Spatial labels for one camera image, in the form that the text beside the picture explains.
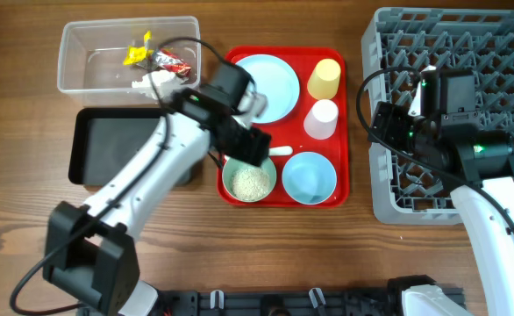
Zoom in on green bowl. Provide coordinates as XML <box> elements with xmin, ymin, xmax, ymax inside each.
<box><xmin>221</xmin><ymin>156</ymin><xmax>277</xmax><ymax>203</ymax></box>

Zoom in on white rice grains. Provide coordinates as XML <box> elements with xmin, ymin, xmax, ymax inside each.
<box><xmin>232</xmin><ymin>168</ymin><xmax>271</xmax><ymax>202</ymax></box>

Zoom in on light blue bowl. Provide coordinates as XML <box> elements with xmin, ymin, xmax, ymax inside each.
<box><xmin>282</xmin><ymin>152</ymin><xmax>338</xmax><ymax>205</ymax></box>

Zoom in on red silver foil wrapper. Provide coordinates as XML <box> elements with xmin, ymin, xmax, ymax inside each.
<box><xmin>148</xmin><ymin>49</ymin><xmax>192</xmax><ymax>77</ymax></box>

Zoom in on yellow foil wrapper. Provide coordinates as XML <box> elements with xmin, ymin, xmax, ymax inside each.
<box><xmin>123</xmin><ymin>31</ymin><xmax>153</xmax><ymax>66</ymax></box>

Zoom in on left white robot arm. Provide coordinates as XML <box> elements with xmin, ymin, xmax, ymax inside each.
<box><xmin>43</xmin><ymin>90</ymin><xmax>271</xmax><ymax>315</ymax></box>

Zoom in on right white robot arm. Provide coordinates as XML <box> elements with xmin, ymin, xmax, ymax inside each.
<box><xmin>365</xmin><ymin>102</ymin><xmax>514</xmax><ymax>315</ymax></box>

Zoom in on grey dishwasher rack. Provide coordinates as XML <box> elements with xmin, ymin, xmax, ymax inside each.
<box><xmin>361</xmin><ymin>7</ymin><xmax>514</xmax><ymax>225</ymax></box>

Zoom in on black waste tray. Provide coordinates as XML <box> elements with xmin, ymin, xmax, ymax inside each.
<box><xmin>68</xmin><ymin>107</ymin><xmax>195</xmax><ymax>187</ymax></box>

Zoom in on clear plastic waste bin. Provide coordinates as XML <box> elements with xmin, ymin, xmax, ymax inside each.
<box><xmin>57</xmin><ymin>16</ymin><xmax>200</xmax><ymax>107</ymax></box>

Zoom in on white plastic spoon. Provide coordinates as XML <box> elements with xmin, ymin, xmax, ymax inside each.
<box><xmin>268</xmin><ymin>146</ymin><xmax>293</xmax><ymax>156</ymax></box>

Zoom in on white plastic cup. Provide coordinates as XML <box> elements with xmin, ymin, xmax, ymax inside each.
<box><xmin>303</xmin><ymin>99</ymin><xmax>339</xmax><ymax>140</ymax></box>

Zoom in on large light blue plate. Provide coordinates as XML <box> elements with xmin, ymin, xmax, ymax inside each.
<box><xmin>236</xmin><ymin>54</ymin><xmax>300</xmax><ymax>124</ymax></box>

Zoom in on yellow plastic cup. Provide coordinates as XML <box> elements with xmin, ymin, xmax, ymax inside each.
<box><xmin>307</xmin><ymin>59</ymin><xmax>341</xmax><ymax>100</ymax></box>

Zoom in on crumpled white tissue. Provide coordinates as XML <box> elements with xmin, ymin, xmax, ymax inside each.
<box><xmin>132</xmin><ymin>69</ymin><xmax>185</xmax><ymax>100</ymax></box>

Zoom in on red serving tray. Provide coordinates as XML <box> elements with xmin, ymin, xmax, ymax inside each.
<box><xmin>226</xmin><ymin>46</ymin><xmax>350</xmax><ymax>208</ymax></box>

